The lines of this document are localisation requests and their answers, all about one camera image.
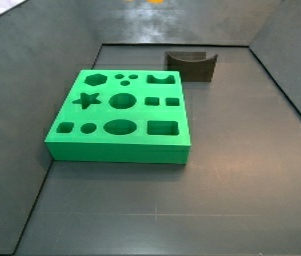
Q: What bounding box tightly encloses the yellow three prong object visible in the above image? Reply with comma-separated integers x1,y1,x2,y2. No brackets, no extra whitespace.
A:
123,0,166,5

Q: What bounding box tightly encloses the black curved fixture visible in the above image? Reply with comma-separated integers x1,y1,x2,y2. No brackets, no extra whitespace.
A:
165,51,218,82

